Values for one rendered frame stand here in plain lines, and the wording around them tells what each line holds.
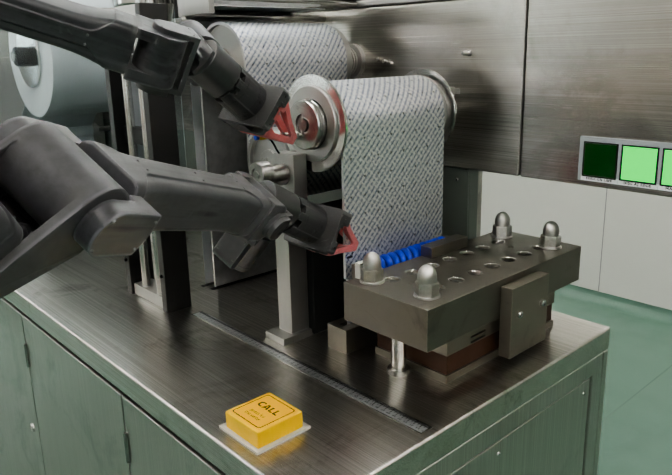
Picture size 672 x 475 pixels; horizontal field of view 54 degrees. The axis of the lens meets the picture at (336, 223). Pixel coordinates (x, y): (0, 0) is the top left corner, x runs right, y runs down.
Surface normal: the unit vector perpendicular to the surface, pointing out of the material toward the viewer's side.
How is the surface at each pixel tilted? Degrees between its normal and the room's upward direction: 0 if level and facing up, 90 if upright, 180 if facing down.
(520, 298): 90
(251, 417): 0
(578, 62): 90
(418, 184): 90
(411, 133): 90
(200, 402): 0
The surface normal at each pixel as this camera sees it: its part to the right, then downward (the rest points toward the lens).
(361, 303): -0.74, 0.19
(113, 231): 0.74, 0.65
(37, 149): 0.17, -0.44
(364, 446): -0.02, -0.97
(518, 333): 0.68, 0.17
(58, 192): -0.05, -0.21
